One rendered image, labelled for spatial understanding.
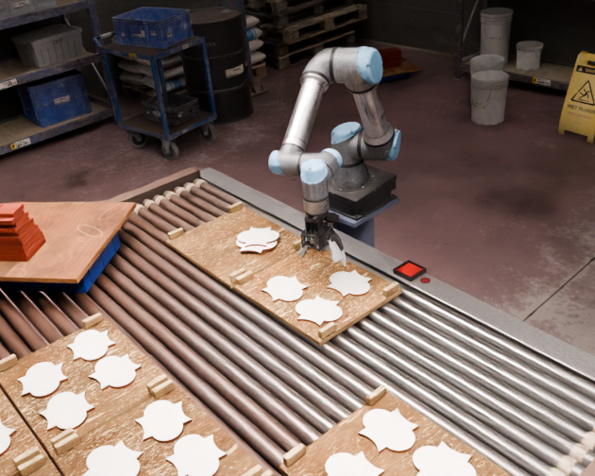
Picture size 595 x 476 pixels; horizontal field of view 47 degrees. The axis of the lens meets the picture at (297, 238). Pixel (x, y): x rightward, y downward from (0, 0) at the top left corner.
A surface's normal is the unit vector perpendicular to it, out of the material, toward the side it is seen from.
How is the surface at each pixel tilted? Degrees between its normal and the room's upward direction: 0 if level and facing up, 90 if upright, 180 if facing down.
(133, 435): 0
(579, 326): 0
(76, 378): 0
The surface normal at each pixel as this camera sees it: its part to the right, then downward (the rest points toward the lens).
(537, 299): -0.08, -0.85
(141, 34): -0.51, 0.51
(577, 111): -0.77, 0.20
